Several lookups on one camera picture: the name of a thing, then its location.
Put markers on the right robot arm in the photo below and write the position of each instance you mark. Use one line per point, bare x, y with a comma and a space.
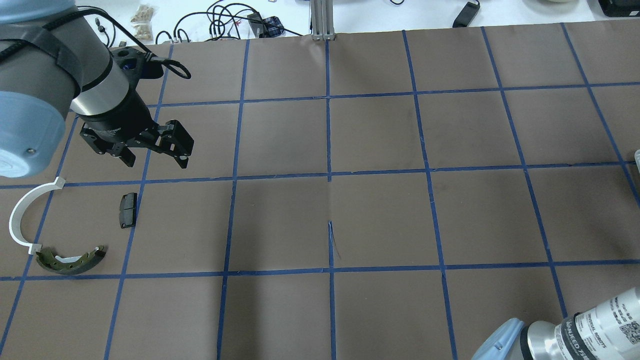
609, 331

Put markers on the aluminium frame post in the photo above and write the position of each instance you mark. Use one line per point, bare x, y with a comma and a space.
322, 20

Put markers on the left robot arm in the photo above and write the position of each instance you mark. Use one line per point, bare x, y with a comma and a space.
52, 62

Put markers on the olive brake shoe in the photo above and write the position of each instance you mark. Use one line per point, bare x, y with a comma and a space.
48, 260

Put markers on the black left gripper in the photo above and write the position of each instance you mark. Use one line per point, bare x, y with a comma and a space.
121, 120

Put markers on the black power adapter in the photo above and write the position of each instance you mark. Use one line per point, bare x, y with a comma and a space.
467, 14

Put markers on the black flat device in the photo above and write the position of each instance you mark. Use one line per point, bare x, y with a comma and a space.
620, 8

